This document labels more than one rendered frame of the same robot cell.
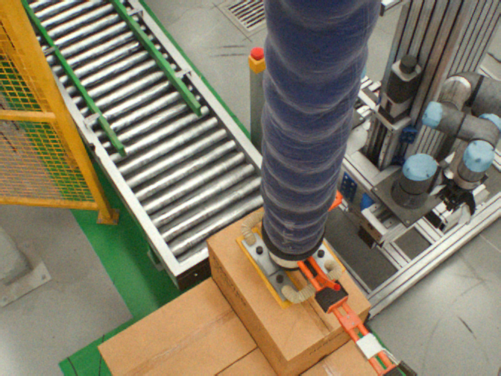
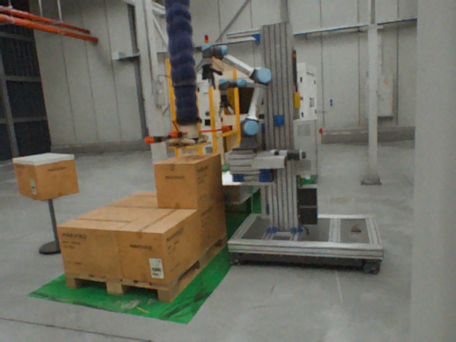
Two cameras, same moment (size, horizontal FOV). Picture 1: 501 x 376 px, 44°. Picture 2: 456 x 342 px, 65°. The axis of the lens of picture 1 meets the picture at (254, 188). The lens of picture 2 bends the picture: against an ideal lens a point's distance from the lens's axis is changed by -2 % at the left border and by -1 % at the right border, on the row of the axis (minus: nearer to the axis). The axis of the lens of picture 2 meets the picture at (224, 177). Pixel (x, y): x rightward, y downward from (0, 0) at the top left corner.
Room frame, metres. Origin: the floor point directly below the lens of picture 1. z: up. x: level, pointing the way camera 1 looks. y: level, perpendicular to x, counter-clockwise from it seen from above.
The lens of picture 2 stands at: (-0.71, -3.06, 1.38)
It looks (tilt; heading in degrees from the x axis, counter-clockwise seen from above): 11 degrees down; 55
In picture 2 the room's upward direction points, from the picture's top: 4 degrees counter-clockwise
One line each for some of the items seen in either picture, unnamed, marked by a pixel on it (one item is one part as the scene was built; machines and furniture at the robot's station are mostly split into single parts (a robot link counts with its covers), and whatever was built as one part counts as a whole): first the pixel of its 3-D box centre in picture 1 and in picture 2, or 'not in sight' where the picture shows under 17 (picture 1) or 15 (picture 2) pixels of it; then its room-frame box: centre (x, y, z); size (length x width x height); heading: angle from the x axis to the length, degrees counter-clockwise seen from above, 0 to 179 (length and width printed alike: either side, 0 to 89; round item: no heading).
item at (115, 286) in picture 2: not in sight; (154, 256); (0.52, -0.04, 0.07); 1.20 x 1.00 x 0.14; 33
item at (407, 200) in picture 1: (411, 186); (247, 140); (1.24, -0.64, 1.09); 0.15 x 0.15 x 0.10
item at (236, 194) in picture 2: (238, 247); (209, 197); (1.25, 0.08, 0.48); 0.70 x 0.03 x 0.15; 123
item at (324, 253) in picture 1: (309, 241); (199, 143); (1.01, -0.22, 1.08); 0.34 x 0.10 x 0.05; 33
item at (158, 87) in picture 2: not in sight; (159, 93); (1.37, 1.25, 1.62); 0.20 x 0.05 x 0.30; 33
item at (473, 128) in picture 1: (480, 132); (219, 51); (1.01, -0.65, 1.82); 0.11 x 0.11 x 0.08; 63
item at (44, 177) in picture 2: not in sight; (45, 175); (-0.11, 1.14, 0.82); 0.60 x 0.40 x 0.40; 103
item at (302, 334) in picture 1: (284, 289); (190, 179); (0.94, -0.13, 0.74); 0.60 x 0.40 x 0.40; 33
